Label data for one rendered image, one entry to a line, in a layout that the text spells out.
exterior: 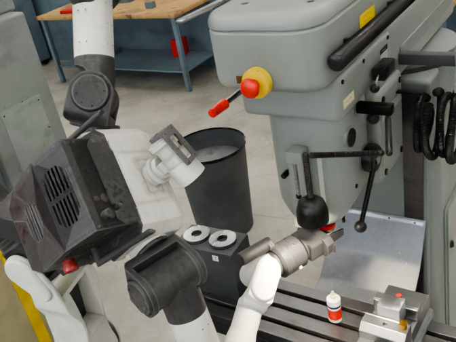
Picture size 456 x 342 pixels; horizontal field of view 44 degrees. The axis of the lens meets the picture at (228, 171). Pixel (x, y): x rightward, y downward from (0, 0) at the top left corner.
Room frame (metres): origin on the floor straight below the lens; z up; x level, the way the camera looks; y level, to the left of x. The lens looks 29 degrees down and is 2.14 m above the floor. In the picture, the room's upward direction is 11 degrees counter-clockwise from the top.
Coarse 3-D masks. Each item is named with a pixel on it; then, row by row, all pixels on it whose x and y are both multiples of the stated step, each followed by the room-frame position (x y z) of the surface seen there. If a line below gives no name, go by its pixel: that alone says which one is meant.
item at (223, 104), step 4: (236, 92) 1.15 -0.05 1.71; (240, 92) 1.15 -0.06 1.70; (232, 96) 1.13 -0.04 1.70; (236, 96) 1.14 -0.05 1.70; (220, 100) 1.10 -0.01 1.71; (224, 100) 1.10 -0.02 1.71; (228, 100) 1.11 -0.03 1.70; (232, 100) 1.12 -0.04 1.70; (216, 104) 1.09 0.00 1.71; (220, 104) 1.09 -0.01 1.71; (224, 104) 1.09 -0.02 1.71; (228, 104) 1.10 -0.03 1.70; (212, 108) 1.07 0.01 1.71; (216, 108) 1.07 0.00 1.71; (220, 108) 1.08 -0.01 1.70; (224, 108) 1.09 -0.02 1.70; (208, 112) 1.08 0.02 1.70; (212, 112) 1.07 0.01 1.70; (216, 112) 1.07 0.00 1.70; (220, 112) 1.08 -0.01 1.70; (212, 116) 1.07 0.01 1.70
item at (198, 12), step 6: (216, 0) 1.19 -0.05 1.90; (222, 0) 1.18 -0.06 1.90; (228, 0) 1.19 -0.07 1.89; (204, 6) 1.16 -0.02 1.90; (210, 6) 1.15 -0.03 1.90; (216, 6) 1.16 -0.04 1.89; (192, 12) 1.12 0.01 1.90; (198, 12) 1.12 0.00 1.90; (204, 12) 1.13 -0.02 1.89; (180, 18) 1.09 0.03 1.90; (186, 18) 1.09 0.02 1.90; (192, 18) 1.10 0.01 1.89
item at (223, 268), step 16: (192, 224) 1.61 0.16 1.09; (192, 240) 1.50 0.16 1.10; (208, 240) 1.50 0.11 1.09; (224, 240) 1.48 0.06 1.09; (240, 240) 1.46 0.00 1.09; (208, 256) 1.44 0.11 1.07; (224, 256) 1.41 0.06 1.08; (208, 272) 1.45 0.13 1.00; (224, 272) 1.41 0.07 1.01; (208, 288) 1.46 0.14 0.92; (224, 288) 1.42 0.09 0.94; (240, 288) 1.40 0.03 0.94
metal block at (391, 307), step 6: (384, 294) 1.14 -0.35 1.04; (390, 294) 1.14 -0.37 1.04; (384, 300) 1.12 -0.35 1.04; (390, 300) 1.12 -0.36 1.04; (396, 300) 1.12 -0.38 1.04; (402, 300) 1.11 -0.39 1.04; (378, 306) 1.11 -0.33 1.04; (384, 306) 1.10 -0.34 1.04; (390, 306) 1.10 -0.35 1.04; (396, 306) 1.09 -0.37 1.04; (402, 306) 1.10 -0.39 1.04; (378, 312) 1.11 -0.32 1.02; (384, 312) 1.10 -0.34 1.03; (390, 312) 1.09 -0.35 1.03; (396, 312) 1.08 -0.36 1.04; (402, 312) 1.10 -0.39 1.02; (396, 318) 1.08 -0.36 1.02; (402, 318) 1.09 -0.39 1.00
